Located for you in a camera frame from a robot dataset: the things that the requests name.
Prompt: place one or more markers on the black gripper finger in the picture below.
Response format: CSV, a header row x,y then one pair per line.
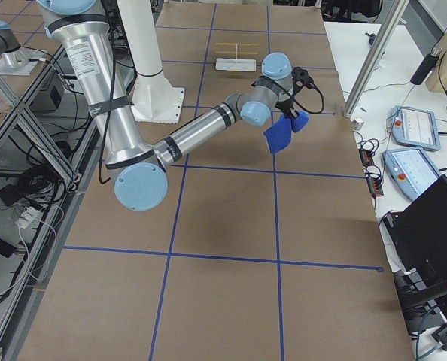
x,y
287,114
294,114

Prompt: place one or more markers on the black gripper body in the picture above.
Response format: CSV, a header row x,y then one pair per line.
x,y
284,104

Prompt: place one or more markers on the blue and grey towel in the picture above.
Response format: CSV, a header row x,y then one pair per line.
x,y
279,135

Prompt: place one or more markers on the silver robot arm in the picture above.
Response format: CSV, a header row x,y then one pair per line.
x,y
138,168
14,59

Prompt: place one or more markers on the white wooden towel rack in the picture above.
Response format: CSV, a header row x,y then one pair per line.
x,y
236,56

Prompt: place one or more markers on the small silver cylinder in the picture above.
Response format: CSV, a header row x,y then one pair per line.
x,y
357,123

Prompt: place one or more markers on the far blue teach pendant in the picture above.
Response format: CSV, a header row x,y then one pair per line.
x,y
415,127

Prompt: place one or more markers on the blue teach pendant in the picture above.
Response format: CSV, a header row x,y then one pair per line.
x,y
412,170
415,127

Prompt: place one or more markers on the near blue teach pendant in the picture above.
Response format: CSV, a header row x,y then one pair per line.
x,y
412,170

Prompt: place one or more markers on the black computer monitor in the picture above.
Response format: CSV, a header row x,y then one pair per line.
x,y
419,233

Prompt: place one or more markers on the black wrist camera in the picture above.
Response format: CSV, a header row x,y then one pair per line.
x,y
301,79

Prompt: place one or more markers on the white camera mast pedestal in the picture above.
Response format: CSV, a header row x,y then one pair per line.
x,y
154,99

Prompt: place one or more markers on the aluminium frame post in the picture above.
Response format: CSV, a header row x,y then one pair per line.
x,y
383,36

